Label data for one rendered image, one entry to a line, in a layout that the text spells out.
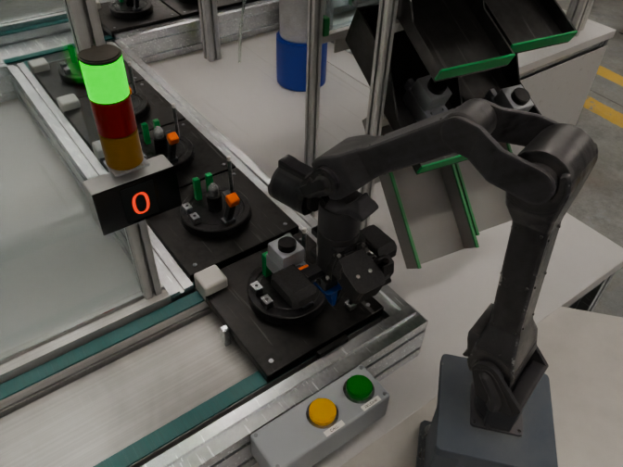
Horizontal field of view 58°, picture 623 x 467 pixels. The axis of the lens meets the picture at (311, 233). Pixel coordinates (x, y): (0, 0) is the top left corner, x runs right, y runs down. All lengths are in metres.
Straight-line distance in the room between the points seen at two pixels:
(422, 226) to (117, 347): 0.57
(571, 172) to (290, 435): 0.54
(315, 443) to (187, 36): 1.51
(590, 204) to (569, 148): 2.54
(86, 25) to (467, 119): 0.46
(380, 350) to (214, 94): 1.09
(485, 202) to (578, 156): 0.63
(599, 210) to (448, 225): 2.02
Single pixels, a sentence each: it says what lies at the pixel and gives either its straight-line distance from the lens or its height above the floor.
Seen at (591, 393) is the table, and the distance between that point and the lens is 1.13.
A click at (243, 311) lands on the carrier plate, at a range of 0.97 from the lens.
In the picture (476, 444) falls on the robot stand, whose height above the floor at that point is 1.06.
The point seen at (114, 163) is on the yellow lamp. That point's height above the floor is 1.27.
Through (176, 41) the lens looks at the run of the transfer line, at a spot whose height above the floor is 0.91.
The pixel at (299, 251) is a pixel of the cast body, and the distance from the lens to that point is 0.90.
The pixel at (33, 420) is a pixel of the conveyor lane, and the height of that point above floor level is 0.92.
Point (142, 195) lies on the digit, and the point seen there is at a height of 1.21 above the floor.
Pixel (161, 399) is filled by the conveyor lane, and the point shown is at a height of 0.92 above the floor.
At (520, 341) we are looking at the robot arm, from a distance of 0.67.
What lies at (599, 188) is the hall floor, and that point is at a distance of 3.20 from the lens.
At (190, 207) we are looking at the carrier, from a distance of 1.12.
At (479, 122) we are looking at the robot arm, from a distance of 0.55.
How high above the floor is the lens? 1.72
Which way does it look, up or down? 43 degrees down
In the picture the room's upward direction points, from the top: 2 degrees clockwise
